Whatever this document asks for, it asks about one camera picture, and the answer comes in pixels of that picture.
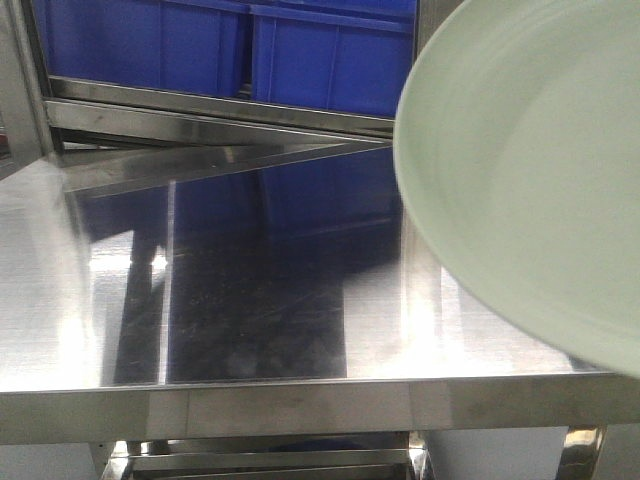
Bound blue plastic bin upper right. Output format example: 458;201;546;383
250;1;415;117

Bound blue plastic bin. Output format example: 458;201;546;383
33;1;249;97
250;1;415;117

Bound blue plastic bin upper left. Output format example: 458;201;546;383
33;1;249;97

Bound green plate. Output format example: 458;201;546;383
394;1;639;377

